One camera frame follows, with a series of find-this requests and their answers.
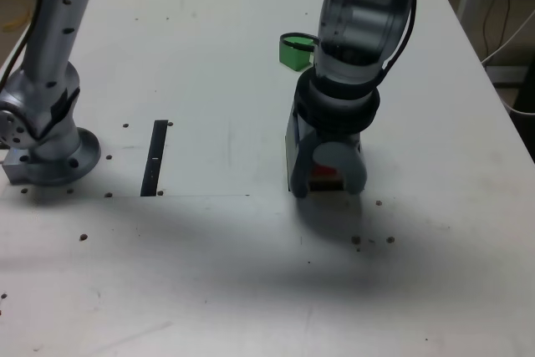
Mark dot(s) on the black tape square outline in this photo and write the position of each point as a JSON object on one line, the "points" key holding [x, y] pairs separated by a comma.
{"points": [[326, 187]]}

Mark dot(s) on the green cube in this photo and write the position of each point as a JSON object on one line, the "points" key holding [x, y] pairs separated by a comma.
{"points": [[292, 58]]}

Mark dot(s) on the red cube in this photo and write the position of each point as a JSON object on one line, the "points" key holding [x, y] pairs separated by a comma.
{"points": [[325, 171]]}

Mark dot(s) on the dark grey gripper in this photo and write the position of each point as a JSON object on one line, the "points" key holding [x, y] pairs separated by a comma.
{"points": [[340, 139]]}

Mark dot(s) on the black tape strip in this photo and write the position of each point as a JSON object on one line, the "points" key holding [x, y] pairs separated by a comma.
{"points": [[154, 160]]}

